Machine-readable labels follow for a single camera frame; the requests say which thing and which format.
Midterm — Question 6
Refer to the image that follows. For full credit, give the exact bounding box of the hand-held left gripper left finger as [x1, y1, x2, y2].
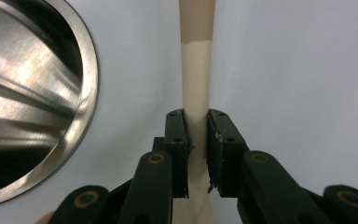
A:
[117, 107, 196, 224]

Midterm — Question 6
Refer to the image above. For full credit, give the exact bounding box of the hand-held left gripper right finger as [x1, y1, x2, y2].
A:
[206, 107, 334, 224]

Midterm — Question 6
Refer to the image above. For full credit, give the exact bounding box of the beige slotted spatula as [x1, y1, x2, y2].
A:
[171, 0, 217, 224]

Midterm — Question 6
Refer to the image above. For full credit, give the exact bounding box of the metal utensil hanging rack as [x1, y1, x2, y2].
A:
[0, 0, 100, 209]

